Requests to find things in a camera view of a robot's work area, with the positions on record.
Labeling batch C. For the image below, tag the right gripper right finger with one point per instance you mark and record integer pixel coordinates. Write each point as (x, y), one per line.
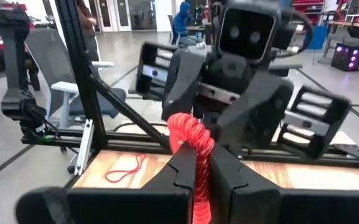
(229, 177)

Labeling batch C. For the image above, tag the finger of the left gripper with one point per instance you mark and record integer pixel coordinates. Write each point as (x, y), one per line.
(182, 81)
(257, 115)

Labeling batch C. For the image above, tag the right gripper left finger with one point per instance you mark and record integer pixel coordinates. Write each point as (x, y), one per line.
(179, 174)

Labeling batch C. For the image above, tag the grey office chair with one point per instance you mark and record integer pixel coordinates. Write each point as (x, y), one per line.
(54, 46)

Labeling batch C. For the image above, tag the red rubber band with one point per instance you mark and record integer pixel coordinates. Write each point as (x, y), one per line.
(135, 168)

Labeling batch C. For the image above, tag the person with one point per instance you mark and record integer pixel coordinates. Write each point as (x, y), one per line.
(89, 34)
(182, 21)

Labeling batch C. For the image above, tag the blue bin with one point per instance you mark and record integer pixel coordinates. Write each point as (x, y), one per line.
(317, 37)

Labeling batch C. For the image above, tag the red shelving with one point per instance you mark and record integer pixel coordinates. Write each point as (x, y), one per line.
(306, 6)

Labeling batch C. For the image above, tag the purple-lit computer case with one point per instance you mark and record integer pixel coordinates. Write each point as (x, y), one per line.
(347, 57)

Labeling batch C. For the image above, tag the wooden workbench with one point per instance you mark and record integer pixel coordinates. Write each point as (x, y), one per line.
(353, 24)

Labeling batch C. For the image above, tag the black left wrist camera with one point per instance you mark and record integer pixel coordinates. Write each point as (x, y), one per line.
(246, 34)

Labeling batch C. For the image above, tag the black aluminium rig frame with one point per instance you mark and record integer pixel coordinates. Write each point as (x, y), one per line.
(82, 62)

